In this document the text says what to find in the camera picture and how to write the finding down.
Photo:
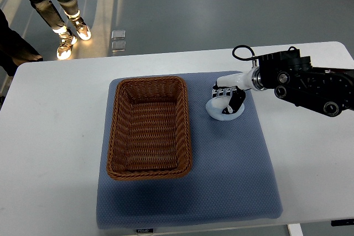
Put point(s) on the person in beige jacket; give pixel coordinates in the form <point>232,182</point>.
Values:
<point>14,49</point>

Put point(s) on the black table control panel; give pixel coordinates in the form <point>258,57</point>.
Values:
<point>342,222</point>

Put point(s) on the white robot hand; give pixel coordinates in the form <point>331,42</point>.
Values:
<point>241,80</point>

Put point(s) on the white table leg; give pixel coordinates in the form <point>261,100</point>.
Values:
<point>295,229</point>

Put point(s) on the blue foam mat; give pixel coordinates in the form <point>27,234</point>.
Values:
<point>231,179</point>

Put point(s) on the brown wicker basket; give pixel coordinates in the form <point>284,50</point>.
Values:
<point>150,130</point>

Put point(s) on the metal floor plate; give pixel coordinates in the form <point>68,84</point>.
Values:
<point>118,34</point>

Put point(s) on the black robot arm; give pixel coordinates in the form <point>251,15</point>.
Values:
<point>292,77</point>

